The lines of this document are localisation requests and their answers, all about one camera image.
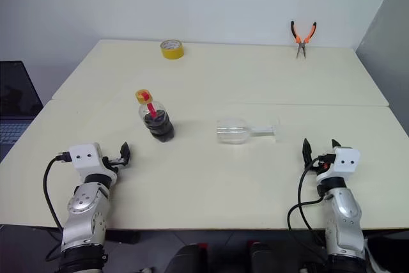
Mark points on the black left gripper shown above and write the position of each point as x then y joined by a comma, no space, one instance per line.
114,161

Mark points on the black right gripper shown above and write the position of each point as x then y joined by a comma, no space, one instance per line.
324,161

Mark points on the small clear plastic bottle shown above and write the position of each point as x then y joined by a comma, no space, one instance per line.
159,126

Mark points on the yellow bottle cap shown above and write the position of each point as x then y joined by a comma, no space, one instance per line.
143,95

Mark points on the clear wine glass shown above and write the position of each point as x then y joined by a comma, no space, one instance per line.
231,130

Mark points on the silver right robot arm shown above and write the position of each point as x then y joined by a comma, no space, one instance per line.
343,215

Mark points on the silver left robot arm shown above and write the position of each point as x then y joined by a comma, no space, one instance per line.
84,202

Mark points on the yellow tape roll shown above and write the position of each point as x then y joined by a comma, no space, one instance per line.
172,51

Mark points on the orange black needle-nose pliers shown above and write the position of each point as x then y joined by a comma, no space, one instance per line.
300,38

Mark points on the dark laptop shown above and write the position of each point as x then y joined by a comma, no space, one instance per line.
17,94

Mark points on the dark rounded shape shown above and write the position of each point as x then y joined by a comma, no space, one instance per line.
188,258

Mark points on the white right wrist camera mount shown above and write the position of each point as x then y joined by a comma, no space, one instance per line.
346,161

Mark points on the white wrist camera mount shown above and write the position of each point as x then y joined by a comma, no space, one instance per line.
346,161
84,156

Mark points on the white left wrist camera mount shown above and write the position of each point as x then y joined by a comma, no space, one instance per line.
84,156

